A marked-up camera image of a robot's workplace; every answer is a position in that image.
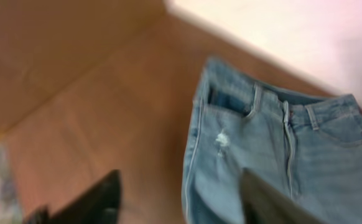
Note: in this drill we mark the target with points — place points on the light blue denim jeans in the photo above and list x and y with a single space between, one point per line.
308 148

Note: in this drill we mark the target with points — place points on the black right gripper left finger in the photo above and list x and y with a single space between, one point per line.
100 204

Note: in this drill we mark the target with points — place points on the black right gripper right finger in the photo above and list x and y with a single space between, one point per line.
263 204

